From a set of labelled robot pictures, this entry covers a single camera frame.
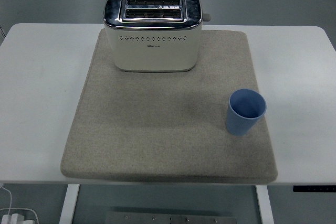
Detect white cable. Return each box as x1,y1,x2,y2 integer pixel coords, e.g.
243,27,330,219
0,183,14,217

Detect beige fabric mat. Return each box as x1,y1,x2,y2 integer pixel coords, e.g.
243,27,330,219
60,29,278,184

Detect black table control panel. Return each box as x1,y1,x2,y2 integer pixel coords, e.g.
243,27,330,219
293,185,336,193

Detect white plug adapter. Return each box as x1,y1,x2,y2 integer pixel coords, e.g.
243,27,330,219
2,212,26,224

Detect blue plastic cup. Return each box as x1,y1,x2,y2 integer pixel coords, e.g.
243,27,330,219
226,89,267,137

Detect white and chrome toaster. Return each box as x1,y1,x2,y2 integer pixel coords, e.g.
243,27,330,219
103,0,212,73

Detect grey metal plate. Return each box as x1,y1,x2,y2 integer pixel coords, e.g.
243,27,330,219
104,210,238,224

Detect white power strip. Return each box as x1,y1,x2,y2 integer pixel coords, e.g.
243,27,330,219
0,207,40,224

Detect white table leg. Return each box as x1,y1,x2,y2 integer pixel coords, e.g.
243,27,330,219
58,184,80,224
255,185,275,224

